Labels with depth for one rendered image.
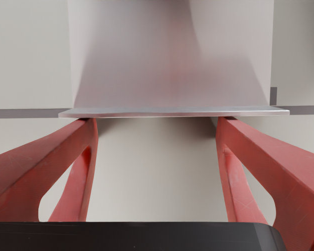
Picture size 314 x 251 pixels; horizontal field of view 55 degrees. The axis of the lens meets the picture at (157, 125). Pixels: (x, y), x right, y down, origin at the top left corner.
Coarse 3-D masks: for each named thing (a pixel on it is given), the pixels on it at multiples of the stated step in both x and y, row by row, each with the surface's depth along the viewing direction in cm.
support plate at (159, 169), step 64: (0, 0) 13; (64, 0) 13; (0, 64) 13; (64, 64) 13; (0, 128) 13; (128, 128) 13; (192, 128) 13; (256, 128) 13; (128, 192) 14; (192, 192) 14; (256, 192) 14
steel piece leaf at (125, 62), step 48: (96, 0) 12; (144, 0) 12; (192, 0) 12; (240, 0) 12; (96, 48) 13; (144, 48) 13; (192, 48) 13; (240, 48) 13; (96, 96) 13; (144, 96) 13; (192, 96) 13; (240, 96) 13
